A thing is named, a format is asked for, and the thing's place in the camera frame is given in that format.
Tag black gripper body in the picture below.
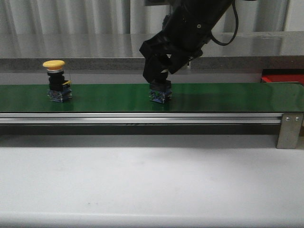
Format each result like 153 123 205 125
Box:
139 4 213 63

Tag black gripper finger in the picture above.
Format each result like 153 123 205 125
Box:
142 51 171 83
168 48 203 74

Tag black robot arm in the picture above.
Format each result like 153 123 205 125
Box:
140 0 235 83

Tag grey stone counter right slab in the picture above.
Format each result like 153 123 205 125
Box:
190 31 304 71

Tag grey stone counter slab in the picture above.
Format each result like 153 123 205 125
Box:
190 31 304 71
0 34 152 72

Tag red plastic tray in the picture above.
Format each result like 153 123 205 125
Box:
261 74 304 85

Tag green conveyor belt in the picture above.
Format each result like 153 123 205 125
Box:
0 83 304 113

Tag grey stone counter left slab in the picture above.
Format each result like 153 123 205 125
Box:
0 34 152 72

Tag grey pleated curtain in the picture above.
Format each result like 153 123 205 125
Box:
0 0 289 35

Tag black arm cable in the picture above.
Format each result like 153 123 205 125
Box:
210 2 239 46

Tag aluminium conveyor frame rail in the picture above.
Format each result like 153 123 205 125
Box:
0 112 283 124

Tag steel conveyor support bracket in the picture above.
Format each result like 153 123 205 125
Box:
276 113 304 149

